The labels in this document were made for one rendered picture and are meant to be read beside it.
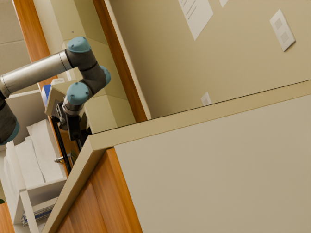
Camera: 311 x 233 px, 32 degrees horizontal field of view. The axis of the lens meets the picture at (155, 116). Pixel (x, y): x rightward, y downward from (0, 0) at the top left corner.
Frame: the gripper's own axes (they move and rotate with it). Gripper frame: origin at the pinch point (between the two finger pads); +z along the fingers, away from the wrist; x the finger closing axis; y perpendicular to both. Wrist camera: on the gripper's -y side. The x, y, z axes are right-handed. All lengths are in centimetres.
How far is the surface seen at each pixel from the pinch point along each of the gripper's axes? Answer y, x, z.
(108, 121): 0.5, -19.8, 4.2
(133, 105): 17, -48, 41
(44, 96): 27.8, -1.8, 28.3
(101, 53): 36.0, -30.0, 10.7
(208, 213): -59, -1, -100
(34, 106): 68, -18, 144
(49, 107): 21.1, -1.9, 26.5
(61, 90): 19.3, -4.2, 4.5
